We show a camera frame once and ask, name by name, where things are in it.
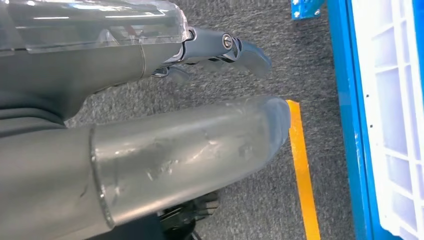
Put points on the black robot wheeled base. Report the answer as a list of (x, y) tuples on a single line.
[(185, 215)]

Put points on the blue metal shelf rack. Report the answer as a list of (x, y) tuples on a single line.
[(344, 99)]

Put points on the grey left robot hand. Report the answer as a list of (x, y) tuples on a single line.
[(165, 159)]

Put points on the blue plastic bin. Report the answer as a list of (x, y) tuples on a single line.
[(419, 26)]

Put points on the white plastic bin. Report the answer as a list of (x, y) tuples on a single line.
[(391, 116)]

